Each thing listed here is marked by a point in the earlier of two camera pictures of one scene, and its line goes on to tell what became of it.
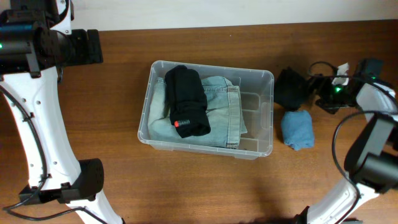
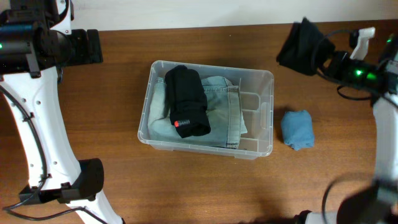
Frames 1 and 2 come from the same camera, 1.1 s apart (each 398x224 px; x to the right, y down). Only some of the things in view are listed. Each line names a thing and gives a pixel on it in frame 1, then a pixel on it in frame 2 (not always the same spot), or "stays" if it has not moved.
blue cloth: (297, 129) stays
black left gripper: (93, 46) stays
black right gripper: (325, 91) -> (331, 70)
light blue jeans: (225, 114) stays
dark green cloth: (292, 89) -> (304, 48)
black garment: (187, 100) stays
